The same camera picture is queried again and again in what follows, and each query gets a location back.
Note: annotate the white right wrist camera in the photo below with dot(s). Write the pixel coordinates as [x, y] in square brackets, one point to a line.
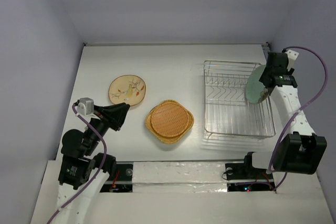
[292, 56]

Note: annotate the green flower pattern plate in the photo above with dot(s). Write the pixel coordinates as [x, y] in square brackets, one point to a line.
[255, 91]

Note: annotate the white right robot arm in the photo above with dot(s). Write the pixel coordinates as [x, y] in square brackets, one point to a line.
[298, 148]

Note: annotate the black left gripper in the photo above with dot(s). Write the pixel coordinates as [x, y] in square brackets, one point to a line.
[115, 114]

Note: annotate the beige leaf pattern plate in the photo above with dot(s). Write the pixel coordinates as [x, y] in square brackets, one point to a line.
[129, 89]

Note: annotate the large orange woven plate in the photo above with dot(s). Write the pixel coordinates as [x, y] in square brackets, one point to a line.
[166, 140]

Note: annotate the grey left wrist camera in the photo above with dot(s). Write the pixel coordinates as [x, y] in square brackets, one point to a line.
[84, 107]

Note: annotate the white foam front panel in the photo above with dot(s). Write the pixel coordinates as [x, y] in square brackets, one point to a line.
[178, 177]

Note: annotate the metal wire dish rack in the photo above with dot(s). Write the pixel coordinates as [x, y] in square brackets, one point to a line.
[227, 112]

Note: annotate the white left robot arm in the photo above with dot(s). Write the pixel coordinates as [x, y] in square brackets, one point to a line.
[86, 164]

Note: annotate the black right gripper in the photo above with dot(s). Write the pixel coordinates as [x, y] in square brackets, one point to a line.
[271, 71]

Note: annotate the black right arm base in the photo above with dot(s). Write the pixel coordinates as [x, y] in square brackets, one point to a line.
[245, 170]

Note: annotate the small orange woven plate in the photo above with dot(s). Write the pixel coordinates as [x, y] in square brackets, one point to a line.
[169, 119]

